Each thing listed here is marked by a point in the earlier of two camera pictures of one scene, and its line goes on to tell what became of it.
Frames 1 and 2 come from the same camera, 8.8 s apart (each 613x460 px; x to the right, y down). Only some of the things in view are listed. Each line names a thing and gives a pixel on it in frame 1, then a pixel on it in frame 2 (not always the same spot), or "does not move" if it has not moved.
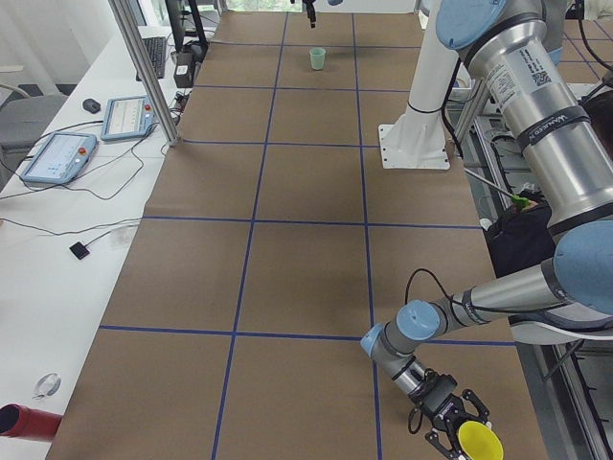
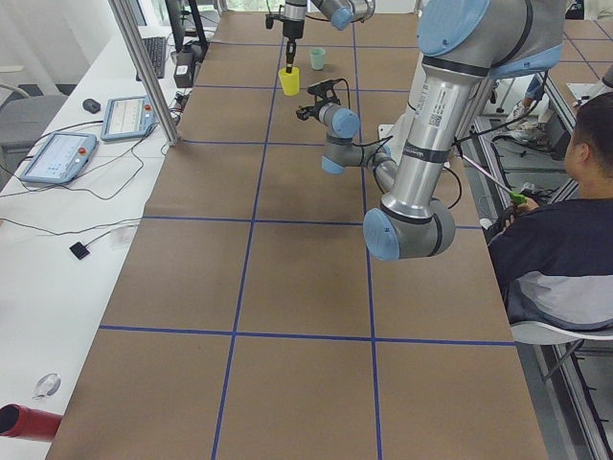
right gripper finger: (311, 14) to (292, 29)
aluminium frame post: (123, 11) does not move
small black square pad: (79, 250) does not move
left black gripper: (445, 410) to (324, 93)
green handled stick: (518, 200) to (515, 195)
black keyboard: (156, 51) does not move
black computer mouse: (91, 105) does not move
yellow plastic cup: (479, 442) to (290, 81)
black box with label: (185, 69) does not move
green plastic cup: (317, 57) does not move
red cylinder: (16, 420) does not move
